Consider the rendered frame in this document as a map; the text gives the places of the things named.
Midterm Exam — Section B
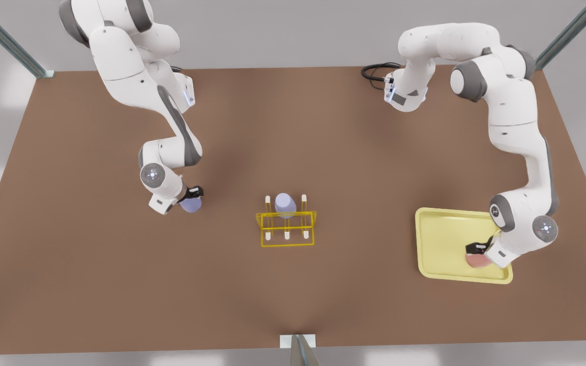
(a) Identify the black cable loop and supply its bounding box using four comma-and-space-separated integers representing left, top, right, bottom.
361, 63, 402, 90

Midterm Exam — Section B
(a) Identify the pale yellow tray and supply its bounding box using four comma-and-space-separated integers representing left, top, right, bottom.
415, 207, 513, 284

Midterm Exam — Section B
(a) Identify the yellow wire cup rack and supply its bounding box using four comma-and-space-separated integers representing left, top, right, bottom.
256, 194, 317, 248

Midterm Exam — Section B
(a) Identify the silver frame post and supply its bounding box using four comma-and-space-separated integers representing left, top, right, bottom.
0, 0, 55, 79
279, 334, 320, 366
535, 0, 586, 70

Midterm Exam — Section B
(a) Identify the pink cup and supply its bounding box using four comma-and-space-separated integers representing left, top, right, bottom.
465, 252, 492, 269

